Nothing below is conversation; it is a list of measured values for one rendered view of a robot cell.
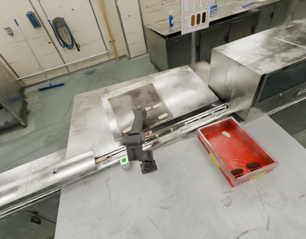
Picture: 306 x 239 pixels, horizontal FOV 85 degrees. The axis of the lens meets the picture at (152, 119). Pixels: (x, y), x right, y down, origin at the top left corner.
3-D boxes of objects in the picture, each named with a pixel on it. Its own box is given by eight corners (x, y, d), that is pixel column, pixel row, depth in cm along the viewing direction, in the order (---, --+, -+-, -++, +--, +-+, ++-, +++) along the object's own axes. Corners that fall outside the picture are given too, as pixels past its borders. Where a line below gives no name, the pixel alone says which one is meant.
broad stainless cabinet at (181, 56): (169, 89, 330) (164, 35, 258) (150, 68, 402) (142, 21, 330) (249, 59, 362) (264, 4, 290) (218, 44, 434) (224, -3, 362)
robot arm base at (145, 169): (142, 174, 124) (157, 169, 125) (140, 169, 119) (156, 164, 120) (140, 164, 130) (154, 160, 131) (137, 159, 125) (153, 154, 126)
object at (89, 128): (100, 208, 191) (62, 176, 133) (98, 134, 273) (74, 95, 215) (244, 161, 205) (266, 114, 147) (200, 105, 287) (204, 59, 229)
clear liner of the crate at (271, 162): (231, 189, 107) (235, 183, 100) (194, 135, 141) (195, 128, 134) (275, 170, 111) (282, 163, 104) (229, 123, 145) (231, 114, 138)
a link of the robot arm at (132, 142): (123, 163, 80) (144, 161, 79) (122, 135, 83) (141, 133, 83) (140, 161, 123) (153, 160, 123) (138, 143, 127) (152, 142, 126)
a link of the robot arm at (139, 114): (124, 149, 85) (144, 146, 84) (121, 139, 82) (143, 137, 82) (134, 114, 124) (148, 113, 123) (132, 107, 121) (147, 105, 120)
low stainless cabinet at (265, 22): (245, 46, 407) (254, 8, 350) (222, 37, 465) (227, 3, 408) (286, 32, 428) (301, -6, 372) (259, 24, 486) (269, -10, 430)
